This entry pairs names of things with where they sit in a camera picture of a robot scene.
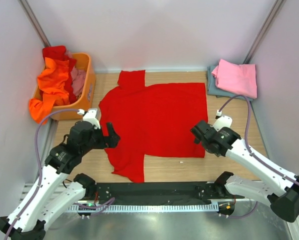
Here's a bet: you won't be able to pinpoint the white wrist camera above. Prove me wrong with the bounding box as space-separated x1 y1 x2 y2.
212 110 233 131
77 108 101 130

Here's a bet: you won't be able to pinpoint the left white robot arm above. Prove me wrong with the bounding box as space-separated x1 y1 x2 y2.
0 120 120 240

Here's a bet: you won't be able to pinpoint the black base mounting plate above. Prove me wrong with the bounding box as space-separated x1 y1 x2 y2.
96 181 233 206

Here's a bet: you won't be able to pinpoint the aluminium frame post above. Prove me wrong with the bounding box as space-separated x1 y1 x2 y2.
243 0 286 64
18 0 51 47

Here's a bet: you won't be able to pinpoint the dark red shirt in basket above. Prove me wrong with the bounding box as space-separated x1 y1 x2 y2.
42 45 77 104

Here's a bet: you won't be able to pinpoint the dusty pink shirt in basket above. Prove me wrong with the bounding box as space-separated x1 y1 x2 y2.
65 50 87 104

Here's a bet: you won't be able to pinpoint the right aluminium frame post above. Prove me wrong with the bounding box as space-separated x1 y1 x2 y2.
243 0 286 64

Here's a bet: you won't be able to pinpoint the left aluminium frame post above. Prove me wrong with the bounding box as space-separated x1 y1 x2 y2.
18 0 51 47

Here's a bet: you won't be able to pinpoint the folded pink t-shirt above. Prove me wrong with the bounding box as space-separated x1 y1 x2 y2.
211 59 258 99

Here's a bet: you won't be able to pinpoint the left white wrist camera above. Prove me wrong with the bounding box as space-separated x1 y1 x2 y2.
77 108 101 130

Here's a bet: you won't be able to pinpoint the white slotted cable duct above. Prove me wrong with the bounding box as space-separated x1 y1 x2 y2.
69 202 220 214

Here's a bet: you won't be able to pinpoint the red t-shirt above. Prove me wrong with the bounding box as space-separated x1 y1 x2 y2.
99 70 208 183

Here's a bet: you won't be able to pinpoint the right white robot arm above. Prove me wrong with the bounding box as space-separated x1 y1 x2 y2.
190 117 299 223

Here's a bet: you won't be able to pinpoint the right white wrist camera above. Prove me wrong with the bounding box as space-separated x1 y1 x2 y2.
212 110 233 131

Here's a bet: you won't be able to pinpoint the orange plastic laundry basket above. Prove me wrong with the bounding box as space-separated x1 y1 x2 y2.
33 52 96 121

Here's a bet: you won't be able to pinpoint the orange t-shirt in basket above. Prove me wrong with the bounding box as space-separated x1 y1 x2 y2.
28 57 70 123

